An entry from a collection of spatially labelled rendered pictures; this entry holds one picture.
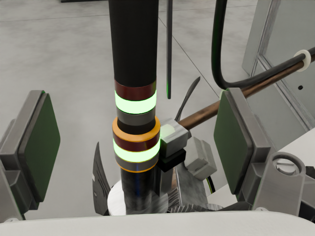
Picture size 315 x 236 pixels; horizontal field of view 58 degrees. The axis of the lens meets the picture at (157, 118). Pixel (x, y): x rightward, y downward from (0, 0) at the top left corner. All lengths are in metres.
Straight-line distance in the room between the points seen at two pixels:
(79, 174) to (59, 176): 0.15
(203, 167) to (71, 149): 1.80
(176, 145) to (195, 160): 0.50
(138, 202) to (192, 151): 0.51
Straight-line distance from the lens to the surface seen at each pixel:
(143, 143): 0.24
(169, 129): 0.29
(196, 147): 0.82
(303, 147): 0.72
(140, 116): 0.23
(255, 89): 0.38
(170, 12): 0.20
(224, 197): 0.79
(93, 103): 2.96
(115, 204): 0.34
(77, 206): 2.13
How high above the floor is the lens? 1.74
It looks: 39 degrees down
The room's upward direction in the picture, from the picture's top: 2 degrees clockwise
